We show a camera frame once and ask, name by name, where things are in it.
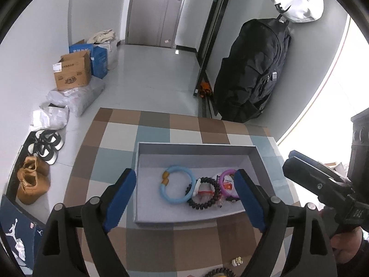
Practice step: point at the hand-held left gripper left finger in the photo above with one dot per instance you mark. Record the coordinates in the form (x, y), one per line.
(122, 199)

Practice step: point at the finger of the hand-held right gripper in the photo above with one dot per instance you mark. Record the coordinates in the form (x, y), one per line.
(305, 176)
(317, 165)

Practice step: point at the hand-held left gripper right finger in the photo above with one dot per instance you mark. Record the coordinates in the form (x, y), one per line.
(249, 199)

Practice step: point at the round white badge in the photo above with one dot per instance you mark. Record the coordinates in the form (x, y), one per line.
(227, 182)

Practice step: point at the clear plastic packet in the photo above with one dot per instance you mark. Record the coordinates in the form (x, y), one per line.
(206, 194)

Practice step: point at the grey cardboard box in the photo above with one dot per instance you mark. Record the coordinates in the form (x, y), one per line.
(178, 155)

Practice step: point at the person's right hand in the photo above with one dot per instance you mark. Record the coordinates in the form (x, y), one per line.
(346, 245)

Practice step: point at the checkered tablecloth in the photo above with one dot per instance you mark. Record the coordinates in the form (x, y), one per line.
(115, 138)

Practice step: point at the small white charm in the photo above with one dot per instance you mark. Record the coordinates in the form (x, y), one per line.
(237, 262)

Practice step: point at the black white sandal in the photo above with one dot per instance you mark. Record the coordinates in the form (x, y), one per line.
(47, 154)
(47, 138)

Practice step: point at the brown boot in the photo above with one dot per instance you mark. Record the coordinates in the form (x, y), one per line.
(31, 187)
(37, 166)

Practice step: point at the dark blue shoe box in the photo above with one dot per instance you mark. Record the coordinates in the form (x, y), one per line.
(17, 216)

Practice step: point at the small white plastic bag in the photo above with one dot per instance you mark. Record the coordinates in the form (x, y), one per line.
(50, 118)

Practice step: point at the large white plastic bag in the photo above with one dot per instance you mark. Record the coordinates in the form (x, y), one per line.
(77, 95)

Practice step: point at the black backpack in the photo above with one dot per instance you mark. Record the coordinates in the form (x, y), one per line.
(248, 69)

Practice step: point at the orange black object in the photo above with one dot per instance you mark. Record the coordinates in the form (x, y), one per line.
(206, 88)

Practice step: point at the brown cardboard box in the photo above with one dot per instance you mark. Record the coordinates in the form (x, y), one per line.
(72, 75)

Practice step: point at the blue carton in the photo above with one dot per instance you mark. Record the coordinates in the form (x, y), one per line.
(80, 47)
(99, 60)

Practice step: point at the white sack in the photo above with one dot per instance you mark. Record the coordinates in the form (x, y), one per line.
(111, 53)

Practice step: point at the beige cloth bag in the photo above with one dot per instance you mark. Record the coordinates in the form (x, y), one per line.
(102, 36)

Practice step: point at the grey door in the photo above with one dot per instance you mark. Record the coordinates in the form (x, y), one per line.
(150, 11)

